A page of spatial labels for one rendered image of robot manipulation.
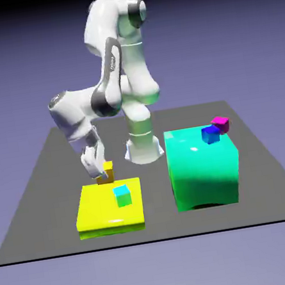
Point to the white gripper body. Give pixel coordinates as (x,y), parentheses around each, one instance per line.
(92,163)

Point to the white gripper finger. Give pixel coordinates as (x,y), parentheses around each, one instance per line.
(103,174)

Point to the small yellow cube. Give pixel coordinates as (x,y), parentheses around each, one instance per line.
(107,174)

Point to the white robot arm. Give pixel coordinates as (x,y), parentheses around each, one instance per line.
(133,86)

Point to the small cyan cube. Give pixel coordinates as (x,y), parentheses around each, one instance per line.
(122,195)

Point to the small blue cube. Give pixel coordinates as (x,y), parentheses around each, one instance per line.
(210,134)

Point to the small magenta cube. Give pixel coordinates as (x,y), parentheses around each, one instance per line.
(222,123)

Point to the large yellow box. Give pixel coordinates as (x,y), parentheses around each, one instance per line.
(109,210)

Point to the large green box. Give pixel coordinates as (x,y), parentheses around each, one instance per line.
(203,169)

